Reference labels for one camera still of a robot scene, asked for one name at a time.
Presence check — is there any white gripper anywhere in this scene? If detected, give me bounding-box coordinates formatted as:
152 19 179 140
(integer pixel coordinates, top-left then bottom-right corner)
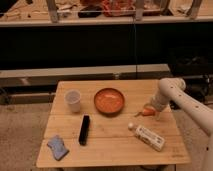
150 96 169 112

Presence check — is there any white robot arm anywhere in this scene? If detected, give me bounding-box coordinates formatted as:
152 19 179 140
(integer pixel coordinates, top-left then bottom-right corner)
150 78 213 171

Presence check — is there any white ceramic cup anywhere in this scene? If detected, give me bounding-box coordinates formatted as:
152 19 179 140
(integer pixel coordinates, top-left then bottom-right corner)
64 89 81 113

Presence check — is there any white plastic bottle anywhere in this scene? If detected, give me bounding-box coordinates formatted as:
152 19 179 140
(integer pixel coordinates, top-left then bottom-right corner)
128 123 165 152

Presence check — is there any orange round bowl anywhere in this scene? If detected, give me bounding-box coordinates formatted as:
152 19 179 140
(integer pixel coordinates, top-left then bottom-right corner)
94 88 125 115

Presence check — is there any wooden slat table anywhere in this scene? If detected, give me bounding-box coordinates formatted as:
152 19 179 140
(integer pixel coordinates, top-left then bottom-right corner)
36 80 190 168

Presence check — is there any blue sponge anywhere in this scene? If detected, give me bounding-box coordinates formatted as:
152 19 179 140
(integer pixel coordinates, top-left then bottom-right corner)
47 135 69 161

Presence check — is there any long metal shelf rail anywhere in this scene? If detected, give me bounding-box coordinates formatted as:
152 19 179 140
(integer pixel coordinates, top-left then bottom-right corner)
0 64 171 87

